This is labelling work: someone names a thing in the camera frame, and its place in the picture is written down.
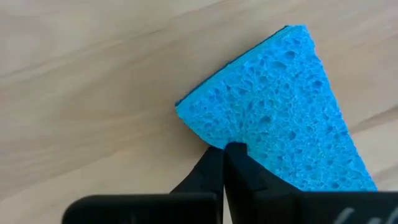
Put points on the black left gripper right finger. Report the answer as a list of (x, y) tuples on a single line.
[(248, 186)]

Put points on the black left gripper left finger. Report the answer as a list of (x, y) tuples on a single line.
[(199, 186)]

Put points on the blue sponge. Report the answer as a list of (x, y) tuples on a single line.
[(273, 109)]

